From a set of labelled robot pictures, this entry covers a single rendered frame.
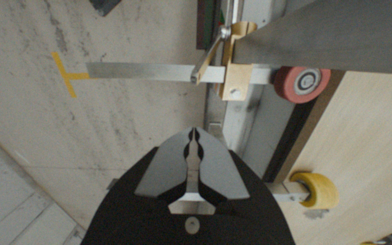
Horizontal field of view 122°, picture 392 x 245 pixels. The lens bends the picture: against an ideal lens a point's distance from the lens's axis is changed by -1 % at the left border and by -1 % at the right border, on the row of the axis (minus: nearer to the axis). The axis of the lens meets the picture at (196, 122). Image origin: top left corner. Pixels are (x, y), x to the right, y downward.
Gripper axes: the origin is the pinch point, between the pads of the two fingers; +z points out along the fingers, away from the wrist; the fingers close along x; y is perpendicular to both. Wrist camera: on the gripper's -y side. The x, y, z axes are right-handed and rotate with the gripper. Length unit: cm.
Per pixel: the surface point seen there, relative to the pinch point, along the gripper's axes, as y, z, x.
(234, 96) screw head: -1.0, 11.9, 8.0
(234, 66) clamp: -6.2, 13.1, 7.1
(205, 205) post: 65, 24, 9
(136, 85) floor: 17, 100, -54
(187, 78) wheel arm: -3.4, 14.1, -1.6
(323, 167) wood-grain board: 16.5, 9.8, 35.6
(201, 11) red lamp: -18.7, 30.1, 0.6
